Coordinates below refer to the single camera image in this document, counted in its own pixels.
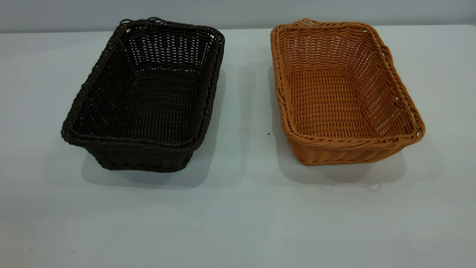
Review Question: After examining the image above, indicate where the black wicker basket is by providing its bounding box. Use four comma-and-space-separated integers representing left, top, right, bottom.
61, 17, 225, 173

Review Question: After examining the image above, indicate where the orange wicker basket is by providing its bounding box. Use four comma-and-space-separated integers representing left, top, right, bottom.
270, 18, 425, 166

